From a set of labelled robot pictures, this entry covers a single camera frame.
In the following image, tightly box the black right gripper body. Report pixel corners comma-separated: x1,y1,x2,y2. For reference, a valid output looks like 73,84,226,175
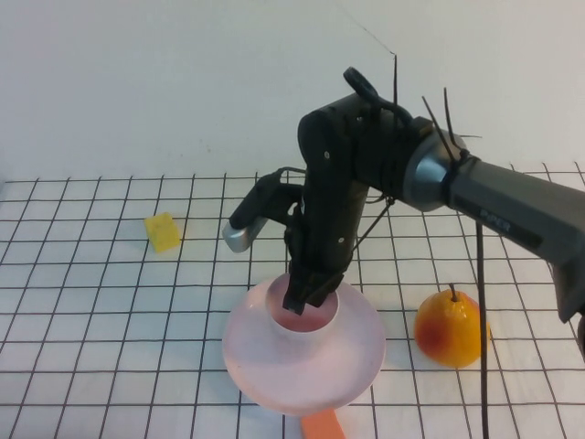
284,195,367,278

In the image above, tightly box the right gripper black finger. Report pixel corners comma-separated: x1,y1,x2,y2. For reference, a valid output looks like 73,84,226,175
309,273,346,307
283,273,314,317

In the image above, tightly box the white cup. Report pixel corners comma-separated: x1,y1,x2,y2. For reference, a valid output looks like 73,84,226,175
266,273,343,363

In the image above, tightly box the pink plastic bowl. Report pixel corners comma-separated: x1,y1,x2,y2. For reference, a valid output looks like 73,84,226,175
222,278,388,418

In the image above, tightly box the yellow orange toy pear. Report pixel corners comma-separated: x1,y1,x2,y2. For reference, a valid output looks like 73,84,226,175
413,283,493,369

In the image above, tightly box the orange flat block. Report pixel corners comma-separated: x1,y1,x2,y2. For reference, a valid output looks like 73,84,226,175
300,408,346,439

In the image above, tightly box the yellow foam cube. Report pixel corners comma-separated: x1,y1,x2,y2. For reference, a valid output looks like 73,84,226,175
144,211,181,254

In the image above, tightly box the white black-grid mat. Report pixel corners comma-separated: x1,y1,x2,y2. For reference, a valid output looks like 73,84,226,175
0,173,585,439

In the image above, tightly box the thin black wire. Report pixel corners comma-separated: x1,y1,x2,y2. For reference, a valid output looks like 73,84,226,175
350,197,397,255

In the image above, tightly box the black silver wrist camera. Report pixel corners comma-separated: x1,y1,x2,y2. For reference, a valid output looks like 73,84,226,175
222,166,306,254

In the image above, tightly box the thick black cable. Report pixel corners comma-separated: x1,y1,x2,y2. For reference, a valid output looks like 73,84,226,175
476,219,489,439

